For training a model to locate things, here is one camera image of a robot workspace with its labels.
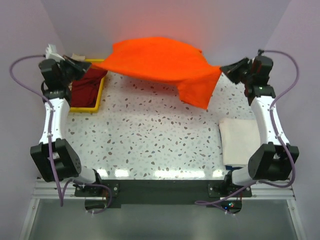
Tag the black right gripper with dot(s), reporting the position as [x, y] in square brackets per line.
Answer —
[230, 71]

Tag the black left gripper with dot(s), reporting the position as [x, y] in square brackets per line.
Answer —
[80, 67]

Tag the orange t-shirt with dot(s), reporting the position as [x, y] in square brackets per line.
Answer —
[167, 61]

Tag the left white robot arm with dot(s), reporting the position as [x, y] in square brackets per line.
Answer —
[54, 157]

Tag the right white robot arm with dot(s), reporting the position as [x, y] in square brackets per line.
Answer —
[275, 159]

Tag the beige t-shirt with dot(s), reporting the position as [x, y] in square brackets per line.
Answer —
[77, 57]

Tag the dark red t-shirt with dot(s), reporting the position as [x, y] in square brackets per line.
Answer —
[84, 92]

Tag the yellow plastic bin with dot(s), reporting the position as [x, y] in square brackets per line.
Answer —
[98, 100]

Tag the folded white t-shirt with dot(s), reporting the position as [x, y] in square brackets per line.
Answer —
[240, 139]

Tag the folded navy blue t-shirt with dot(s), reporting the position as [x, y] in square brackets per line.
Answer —
[232, 167]

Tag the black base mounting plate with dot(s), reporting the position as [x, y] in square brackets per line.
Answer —
[116, 193]

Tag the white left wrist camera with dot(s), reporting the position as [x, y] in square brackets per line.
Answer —
[52, 52]

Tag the aluminium frame rail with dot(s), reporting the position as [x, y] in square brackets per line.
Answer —
[270, 214]

